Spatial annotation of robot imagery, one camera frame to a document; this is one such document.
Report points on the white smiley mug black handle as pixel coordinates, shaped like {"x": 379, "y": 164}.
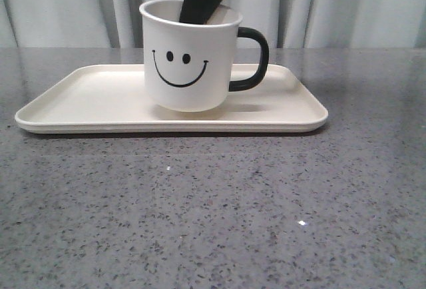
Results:
{"x": 187, "y": 67}

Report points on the cream rectangular plastic tray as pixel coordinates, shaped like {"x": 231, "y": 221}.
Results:
{"x": 112, "y": 99}

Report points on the grey pleated curtain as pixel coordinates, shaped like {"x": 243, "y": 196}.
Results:
{"x": 289, "y": 24}

